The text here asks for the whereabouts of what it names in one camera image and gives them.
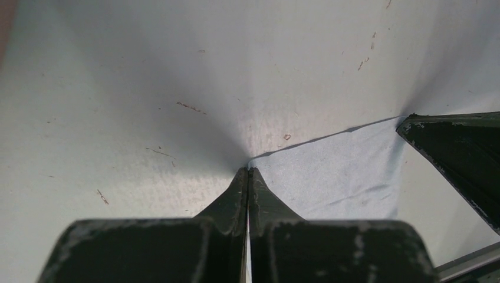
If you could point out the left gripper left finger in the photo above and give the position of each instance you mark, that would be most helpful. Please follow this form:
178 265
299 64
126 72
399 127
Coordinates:
209 247

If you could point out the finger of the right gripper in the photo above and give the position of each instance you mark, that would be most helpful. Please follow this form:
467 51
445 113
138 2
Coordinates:
464 148

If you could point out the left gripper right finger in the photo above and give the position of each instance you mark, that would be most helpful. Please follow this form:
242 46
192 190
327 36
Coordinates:
287 248

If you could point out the aluminium frame rail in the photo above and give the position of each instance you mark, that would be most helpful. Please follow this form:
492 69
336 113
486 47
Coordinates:
479 266

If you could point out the light blue cleaning cloth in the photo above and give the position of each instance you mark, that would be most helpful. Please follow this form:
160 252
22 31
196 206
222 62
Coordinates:
355 174

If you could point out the pink glasses case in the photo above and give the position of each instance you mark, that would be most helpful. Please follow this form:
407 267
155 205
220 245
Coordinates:
8 9

